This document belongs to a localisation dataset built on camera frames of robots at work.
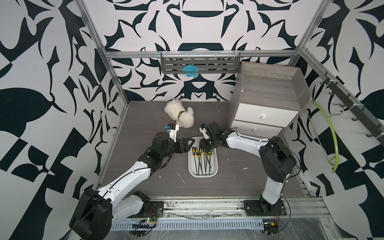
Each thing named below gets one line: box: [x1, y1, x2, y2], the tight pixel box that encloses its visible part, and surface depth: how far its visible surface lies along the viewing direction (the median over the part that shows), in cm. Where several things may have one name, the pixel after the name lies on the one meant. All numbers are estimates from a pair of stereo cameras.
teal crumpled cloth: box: [182, 64, 200, 78], surface depth 93 cm
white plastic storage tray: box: [188, 136, 219, 178], surface depth 89 cm
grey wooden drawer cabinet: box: [228, 61, 310, 141], surface depth 85 cm
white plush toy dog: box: [164, 99, 195, 129], surface depth 104 cm
